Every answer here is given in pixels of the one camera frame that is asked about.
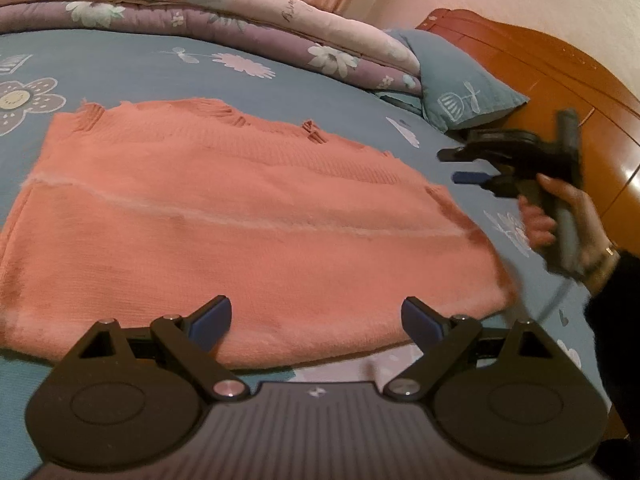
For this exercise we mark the blue flower-print bed sheet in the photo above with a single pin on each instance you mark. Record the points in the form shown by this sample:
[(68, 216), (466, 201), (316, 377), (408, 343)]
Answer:
[(325, 95)]

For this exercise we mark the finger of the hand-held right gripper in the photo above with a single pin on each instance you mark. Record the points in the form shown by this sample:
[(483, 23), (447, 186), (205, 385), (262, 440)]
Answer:
[(510, 186), (500, 145)]

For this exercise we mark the orange knit sweater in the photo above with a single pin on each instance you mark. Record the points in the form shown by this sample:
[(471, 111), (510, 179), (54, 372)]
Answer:
[(240, 240)]

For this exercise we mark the wooden headboard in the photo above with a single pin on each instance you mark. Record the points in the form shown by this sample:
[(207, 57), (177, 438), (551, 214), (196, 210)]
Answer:
[(575, 70)]

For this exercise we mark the person's right forearm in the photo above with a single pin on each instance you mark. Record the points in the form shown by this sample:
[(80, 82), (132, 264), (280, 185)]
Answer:
[(620, 320)]

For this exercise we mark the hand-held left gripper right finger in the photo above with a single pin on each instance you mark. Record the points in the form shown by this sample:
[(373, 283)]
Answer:
[(420, 324)]

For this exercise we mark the folded floral quilt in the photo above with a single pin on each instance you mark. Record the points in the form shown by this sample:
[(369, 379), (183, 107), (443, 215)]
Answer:
[(225, 10)]

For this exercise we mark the blue pillow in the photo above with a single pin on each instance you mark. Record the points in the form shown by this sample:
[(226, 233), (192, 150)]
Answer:
[(460, 80)]

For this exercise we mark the person's right hand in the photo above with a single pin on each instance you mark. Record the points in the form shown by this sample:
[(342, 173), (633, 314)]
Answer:
[(590, 230)]

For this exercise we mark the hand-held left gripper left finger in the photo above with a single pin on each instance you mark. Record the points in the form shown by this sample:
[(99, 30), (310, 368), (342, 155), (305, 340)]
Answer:
[(212, 319)]

